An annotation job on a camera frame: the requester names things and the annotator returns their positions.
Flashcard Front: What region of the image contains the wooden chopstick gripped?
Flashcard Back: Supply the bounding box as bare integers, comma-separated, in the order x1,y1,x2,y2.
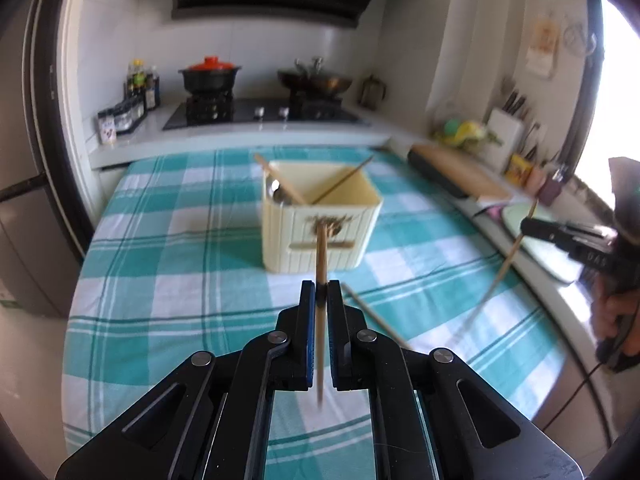
314,221,328,406

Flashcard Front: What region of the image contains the silver metal spoon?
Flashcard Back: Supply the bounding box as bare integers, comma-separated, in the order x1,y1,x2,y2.
265,178,292,206

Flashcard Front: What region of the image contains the person's right hand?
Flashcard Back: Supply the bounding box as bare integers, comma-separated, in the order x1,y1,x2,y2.
590,275,639,340

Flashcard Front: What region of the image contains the yellow snack packet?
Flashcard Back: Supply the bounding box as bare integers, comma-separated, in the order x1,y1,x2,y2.
504,154,534,188

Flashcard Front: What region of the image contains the white knife block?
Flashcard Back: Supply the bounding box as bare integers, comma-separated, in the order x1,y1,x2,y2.
480,108,525,174

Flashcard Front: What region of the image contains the wooden cutting board black edge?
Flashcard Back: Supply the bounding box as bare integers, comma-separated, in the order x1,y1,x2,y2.
407,144,512,202

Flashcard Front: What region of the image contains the plastic bag with fruit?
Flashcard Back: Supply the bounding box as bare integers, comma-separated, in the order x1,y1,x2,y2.
432,101,503,154

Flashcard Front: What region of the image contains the teal white checkered tablecloth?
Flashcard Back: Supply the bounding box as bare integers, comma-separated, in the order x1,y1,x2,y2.
62,148,565,448

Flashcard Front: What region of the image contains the cream utensil holder box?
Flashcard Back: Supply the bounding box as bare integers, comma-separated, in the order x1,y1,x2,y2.
260,160,383,274

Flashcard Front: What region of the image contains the silver refrigerator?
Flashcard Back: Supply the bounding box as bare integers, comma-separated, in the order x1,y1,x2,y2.
1,0,90,318

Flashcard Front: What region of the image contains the glass french press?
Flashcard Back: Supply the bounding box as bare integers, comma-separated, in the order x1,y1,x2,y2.
358,75,387,110

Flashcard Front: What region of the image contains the black gas stove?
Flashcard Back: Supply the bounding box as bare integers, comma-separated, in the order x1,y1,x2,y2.
163,94,370,131

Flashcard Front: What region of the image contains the black wok with lid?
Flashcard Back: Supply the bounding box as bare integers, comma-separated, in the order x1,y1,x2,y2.
278,56,352,100

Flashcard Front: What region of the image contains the spice jar rack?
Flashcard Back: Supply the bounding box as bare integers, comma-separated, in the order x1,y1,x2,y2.
96,96,146,145

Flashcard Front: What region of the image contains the black pot orange lid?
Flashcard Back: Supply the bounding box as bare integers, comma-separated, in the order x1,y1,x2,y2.
179,56,241,96

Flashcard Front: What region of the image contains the sauce bottles group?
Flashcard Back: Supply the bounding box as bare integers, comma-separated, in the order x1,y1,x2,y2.
125,58,160,110

